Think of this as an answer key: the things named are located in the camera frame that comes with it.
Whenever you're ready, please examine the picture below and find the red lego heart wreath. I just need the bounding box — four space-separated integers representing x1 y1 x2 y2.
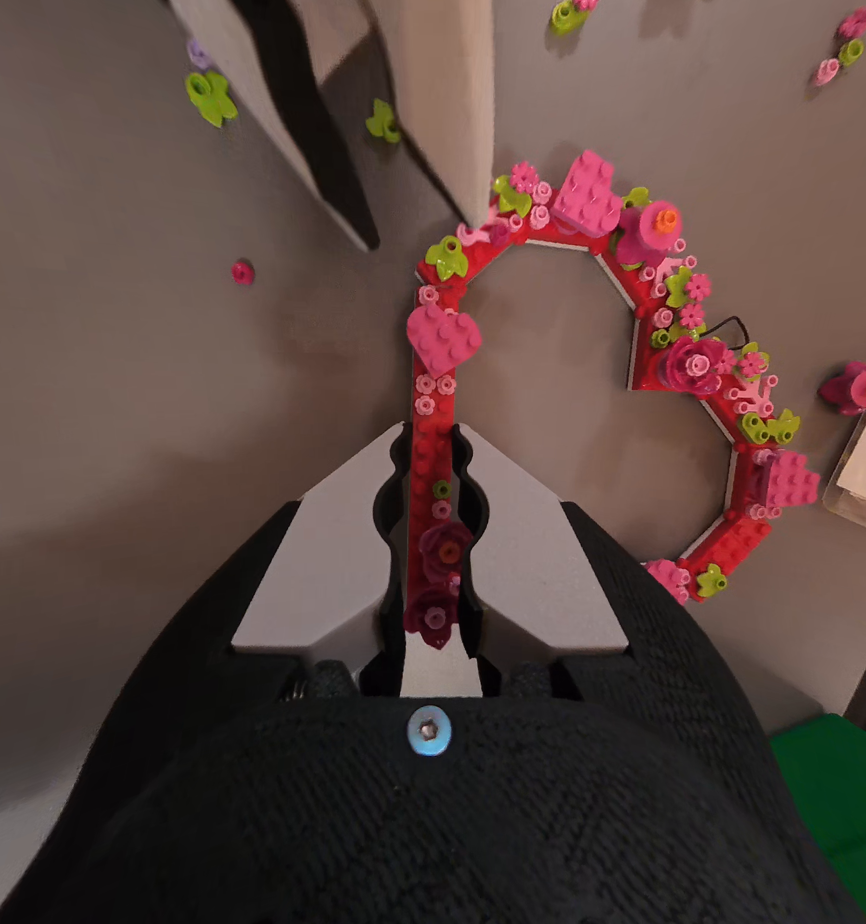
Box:
402 149 822 651

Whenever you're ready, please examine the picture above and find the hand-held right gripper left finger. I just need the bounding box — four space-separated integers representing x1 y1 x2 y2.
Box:
231 421 414 698

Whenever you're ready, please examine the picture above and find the lime lego leaf piece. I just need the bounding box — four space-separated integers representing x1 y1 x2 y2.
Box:
185 70 238 128
365 98 404 144
548 0 599 35

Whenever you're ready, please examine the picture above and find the group of small lego pieces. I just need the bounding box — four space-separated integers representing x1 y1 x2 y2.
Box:
812 6 866 88

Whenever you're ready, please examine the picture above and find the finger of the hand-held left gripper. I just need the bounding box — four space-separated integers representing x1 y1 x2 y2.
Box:
294 0 497 227
168 0 381 252

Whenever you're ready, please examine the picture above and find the magenta lego flower orange centre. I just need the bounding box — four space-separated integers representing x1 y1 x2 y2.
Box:
817 361 866 417

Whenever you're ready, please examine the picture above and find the green plastic bin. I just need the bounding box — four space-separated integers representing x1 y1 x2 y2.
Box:
768 712 866 924

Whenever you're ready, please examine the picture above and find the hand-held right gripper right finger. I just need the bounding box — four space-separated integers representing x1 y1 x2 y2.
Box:
449 422 630 695

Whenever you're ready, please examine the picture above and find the pink lego heart piece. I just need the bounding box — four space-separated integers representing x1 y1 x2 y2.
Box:
406 303 483 378

